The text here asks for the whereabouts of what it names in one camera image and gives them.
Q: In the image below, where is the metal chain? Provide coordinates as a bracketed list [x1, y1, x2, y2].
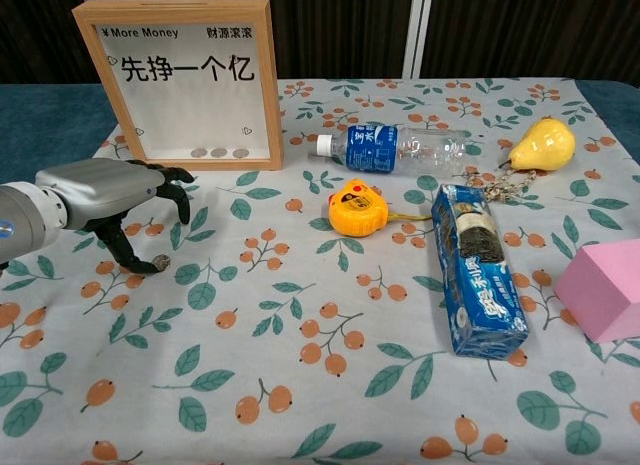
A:
[464, 165, 539, 206]

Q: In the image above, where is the floral tablecloth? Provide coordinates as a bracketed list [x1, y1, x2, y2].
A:
[0, 77, 640, 465]

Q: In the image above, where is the yellow tape measure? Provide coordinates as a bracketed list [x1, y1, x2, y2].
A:
[327, 178, 434, 236]

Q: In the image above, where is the pink cube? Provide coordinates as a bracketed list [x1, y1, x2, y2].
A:
[553, 238, 640, 344]

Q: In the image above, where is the clear bottle with blue label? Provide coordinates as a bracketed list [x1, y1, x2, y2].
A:
[315, 124, 471, 178]

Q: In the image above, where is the teal table cover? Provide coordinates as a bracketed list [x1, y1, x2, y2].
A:
[0, 78, 640, 264]

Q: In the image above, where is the wooden frame money box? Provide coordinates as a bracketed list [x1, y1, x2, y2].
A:
[71, 0, 285, 172]

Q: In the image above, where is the yellow pear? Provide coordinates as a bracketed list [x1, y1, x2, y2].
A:
[497, 115, 577, 173]

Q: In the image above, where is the blue Oreo cookie box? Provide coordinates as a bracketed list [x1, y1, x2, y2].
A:
[430, 183, 530, 357]

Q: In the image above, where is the white partition post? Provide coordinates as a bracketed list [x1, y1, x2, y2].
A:
[402, 0, 435, 80]

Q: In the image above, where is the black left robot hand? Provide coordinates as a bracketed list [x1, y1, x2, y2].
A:
[34, 157, 196, 275]

